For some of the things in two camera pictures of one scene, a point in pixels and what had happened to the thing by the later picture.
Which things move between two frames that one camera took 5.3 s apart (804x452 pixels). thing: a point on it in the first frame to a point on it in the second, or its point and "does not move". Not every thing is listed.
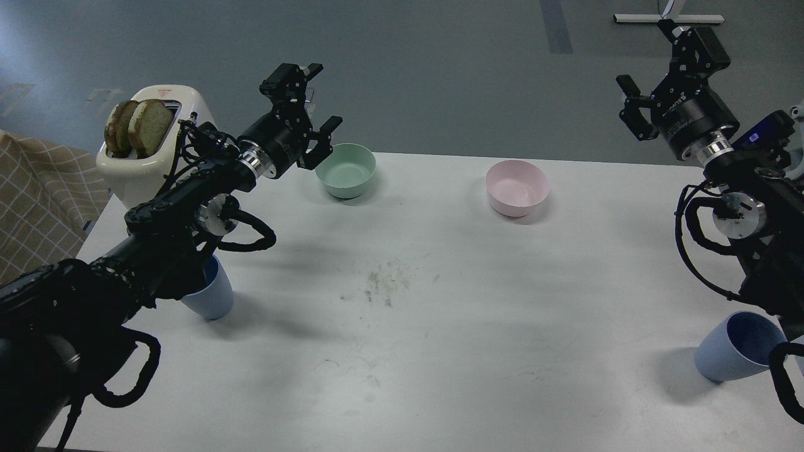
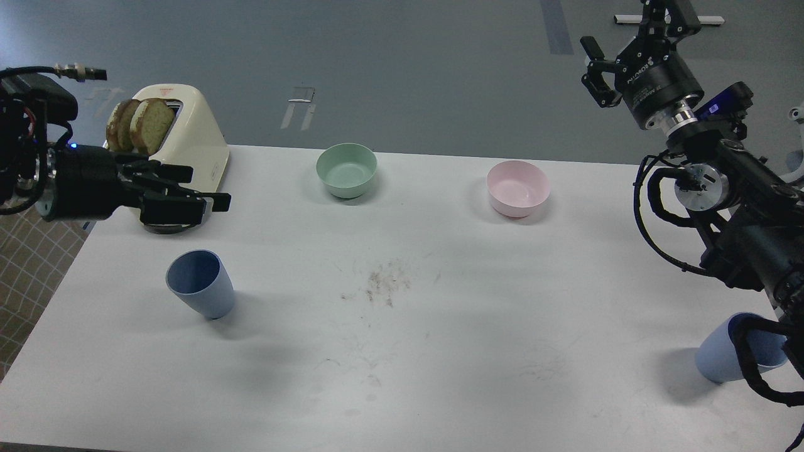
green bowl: [347, 171] does not move
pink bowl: [516, 188] does not move
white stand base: [655, 17] does not move
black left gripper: [274, 144] to [81, 182]
